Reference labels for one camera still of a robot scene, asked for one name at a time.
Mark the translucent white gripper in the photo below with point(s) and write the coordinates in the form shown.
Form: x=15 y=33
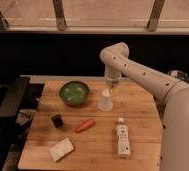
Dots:
x=112 y=82

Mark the white ceramic cup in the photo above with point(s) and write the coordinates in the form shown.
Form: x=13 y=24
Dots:
x=105 y=102

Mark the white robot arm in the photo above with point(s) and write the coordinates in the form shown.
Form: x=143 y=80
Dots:
x=171 y=91

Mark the green bowl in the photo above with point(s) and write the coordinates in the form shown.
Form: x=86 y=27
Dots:
x=74 y=93

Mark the orange carrot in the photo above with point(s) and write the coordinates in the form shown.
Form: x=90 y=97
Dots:
x=85 y=125

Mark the white tube bottle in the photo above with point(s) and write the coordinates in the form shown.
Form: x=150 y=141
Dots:
x=123 y=144

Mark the wooden cutting board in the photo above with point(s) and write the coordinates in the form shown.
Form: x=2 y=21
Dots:
x=95 y=149

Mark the small black cube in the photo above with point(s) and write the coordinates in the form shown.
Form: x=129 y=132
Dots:
x=57 y=120

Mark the grey round dish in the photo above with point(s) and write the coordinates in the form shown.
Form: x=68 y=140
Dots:
x=179 y=75

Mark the black office chair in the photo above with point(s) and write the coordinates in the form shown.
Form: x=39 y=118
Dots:
x=14 y=94

